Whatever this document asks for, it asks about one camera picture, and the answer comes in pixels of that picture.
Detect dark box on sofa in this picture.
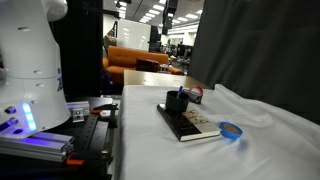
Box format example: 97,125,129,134
135,57,160,73

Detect white projection board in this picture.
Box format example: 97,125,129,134
117,18,152,52

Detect small blue bowl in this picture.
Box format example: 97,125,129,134
218,121,244,140

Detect red tape roll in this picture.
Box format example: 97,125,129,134
188,85,205,98

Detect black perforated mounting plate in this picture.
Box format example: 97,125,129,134
0,95,120,180

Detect blue marker pen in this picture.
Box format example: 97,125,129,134
176,85,185,99

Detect black cup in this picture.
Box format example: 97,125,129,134
165,90,191,113

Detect aluminium extrusion rails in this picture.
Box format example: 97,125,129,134
0,130,76,164

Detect orange sofa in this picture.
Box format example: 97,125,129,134
102,45,184,85

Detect black clamp orange handle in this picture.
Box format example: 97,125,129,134
90,103,120,130
65,150,115,168

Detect white table cloth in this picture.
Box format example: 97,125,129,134
114,83,320,180

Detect book with colourful cover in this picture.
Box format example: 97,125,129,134
156,103,222,142

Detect black tape dispenser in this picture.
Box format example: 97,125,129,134
185,89,204,105

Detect small aluminium bracket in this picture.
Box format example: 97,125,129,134
66,100,91,124

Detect black curtain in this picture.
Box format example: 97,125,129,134
187,0,320,125

